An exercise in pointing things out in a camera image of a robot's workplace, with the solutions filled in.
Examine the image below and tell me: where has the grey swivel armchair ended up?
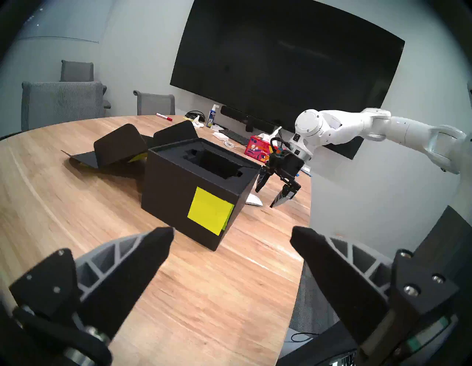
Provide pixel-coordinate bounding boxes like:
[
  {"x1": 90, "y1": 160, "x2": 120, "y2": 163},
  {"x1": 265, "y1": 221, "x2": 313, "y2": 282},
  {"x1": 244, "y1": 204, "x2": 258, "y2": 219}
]
[{"x1": 60, "y1": 60, "x2": 111, "y2": 109}]

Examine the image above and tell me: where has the black keyboard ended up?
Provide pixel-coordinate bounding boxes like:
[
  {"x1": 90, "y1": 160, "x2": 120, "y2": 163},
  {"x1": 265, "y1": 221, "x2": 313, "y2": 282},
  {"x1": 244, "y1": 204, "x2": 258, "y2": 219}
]
[{"x1": 218, "y1": 129, "x2": 251, "y2": 146}]

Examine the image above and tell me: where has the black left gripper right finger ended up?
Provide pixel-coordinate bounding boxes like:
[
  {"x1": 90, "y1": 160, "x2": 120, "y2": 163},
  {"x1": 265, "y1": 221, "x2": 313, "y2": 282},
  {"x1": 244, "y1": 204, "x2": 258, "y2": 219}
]
[{"x1": 290, "y1": 226, "x2": 459, "y2": 366}]

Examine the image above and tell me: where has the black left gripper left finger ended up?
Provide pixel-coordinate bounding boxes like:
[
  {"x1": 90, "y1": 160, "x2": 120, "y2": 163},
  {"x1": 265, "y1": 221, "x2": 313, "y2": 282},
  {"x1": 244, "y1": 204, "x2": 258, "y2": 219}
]
[{"x1": 8, "y1": 227, "x2": 175, "y2": 366}]

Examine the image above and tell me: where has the black wall screen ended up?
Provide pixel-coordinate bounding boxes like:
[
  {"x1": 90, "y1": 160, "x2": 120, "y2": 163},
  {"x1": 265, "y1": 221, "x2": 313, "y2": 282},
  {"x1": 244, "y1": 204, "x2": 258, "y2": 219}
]
[{"x1": 170, "y1": 0, "x2": 405, "y2": 160}]

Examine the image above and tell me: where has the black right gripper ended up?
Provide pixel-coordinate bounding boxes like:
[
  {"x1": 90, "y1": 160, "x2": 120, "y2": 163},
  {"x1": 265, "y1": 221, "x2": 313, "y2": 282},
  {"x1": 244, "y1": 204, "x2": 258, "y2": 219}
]
[{"x1": 255, "y1": 151, "x2": 305, "y2": 208}]

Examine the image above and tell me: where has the red floral tissue box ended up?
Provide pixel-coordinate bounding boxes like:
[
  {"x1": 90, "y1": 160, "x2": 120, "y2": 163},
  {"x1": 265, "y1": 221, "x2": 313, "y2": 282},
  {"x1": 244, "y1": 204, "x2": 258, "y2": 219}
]
[{"x1": 244, "y1": 127, "x2": 282, "y2": 163}]

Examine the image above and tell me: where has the black cardboard box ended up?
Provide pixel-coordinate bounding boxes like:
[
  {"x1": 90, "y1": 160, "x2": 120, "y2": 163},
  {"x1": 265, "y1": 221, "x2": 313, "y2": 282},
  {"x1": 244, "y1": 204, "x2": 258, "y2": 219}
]
[{"x1": 61, "y1": 120, "x2": 262, "y2": 251}]

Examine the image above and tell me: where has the glass wall whiteboard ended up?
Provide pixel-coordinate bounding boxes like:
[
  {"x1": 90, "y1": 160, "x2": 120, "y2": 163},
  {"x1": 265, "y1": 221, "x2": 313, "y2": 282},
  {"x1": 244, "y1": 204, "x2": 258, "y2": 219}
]
[{"x1": 15, "y1": 0, "x2": 115, "y2": 44}]

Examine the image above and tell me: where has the wide grey mesh chair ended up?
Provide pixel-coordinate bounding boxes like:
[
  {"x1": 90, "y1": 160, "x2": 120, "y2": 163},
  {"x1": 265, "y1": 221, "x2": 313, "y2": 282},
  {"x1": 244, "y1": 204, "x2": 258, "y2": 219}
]
[{"x1": 21, "y1": 81, "x2": 105, "y2": 132}]

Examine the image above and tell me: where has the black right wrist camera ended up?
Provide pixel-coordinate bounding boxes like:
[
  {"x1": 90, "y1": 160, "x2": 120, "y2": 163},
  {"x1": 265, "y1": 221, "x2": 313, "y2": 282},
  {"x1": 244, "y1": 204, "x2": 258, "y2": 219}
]
[{"x1": 270, "y1": 137, "x2": 292, "y2": 155}]

